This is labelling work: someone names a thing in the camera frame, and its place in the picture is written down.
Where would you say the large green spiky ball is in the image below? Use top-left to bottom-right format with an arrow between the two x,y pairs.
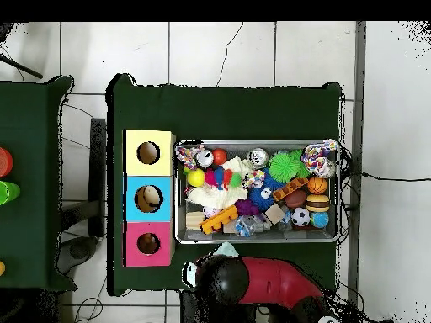
268,151 -> 304,183

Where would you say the green cloth table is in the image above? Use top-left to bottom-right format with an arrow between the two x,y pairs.
0,76 -> 77,292
107,72 -> 346,297

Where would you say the colourful rope knot toy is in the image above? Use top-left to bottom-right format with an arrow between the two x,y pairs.
299,139 -> 341,178

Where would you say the wooden box with three holes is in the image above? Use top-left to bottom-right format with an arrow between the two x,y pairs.
122,129 -> 177,268

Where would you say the red round cap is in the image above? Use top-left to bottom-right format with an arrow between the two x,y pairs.
0,147 -> 13,178

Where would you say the red-orange ball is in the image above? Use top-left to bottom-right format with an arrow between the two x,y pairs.
211,147 -> 229,166

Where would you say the cream waffle cloth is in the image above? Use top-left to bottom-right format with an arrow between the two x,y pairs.
187,157 -> 250,209

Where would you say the blue furry googly-eyed toy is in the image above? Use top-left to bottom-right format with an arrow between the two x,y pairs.
248,171 -> 285,213

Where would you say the orange plastic toy piece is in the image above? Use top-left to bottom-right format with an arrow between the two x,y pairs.
273,176 -> 310,203

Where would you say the black rod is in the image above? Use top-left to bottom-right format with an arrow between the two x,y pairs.
0,53 -> 43,80

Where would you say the yellow ball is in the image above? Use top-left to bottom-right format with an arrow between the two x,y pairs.
187,168 -> 206,188

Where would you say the black floor stand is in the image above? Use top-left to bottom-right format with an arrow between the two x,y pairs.
59,119 -> 109,267

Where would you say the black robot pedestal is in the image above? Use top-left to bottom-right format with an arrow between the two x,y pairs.
178,290 -> 270,323

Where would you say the wire mesh bin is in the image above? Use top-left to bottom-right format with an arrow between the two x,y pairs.
174,140 -> 341,245

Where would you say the toy burger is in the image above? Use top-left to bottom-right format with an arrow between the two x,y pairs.
306,193 -> 331,213

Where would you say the mint green cloth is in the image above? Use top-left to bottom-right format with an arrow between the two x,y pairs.
211,241 -> 241,259

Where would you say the orange plastic tray block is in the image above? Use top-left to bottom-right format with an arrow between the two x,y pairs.
200,204 -> 240,236

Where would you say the black cable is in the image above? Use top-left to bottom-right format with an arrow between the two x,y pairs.
339,144 -> 431,203

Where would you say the green cup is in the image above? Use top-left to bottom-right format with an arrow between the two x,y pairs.
0,180 -> 21,206

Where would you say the small orange basketball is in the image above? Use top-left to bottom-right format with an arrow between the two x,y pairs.
307,176 -> 329,196

